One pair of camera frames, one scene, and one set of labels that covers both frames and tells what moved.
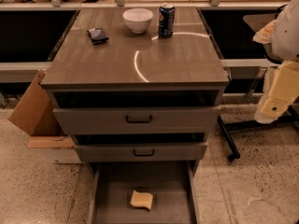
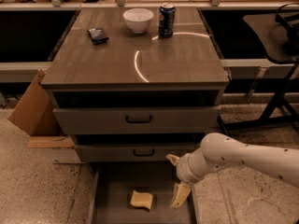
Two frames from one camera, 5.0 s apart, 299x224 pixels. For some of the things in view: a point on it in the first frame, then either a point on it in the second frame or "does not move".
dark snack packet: [97, 35] does not move
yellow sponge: [141, 200] does not move
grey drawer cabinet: [140, 108] does not move
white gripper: [287, 35] → [182, 171]
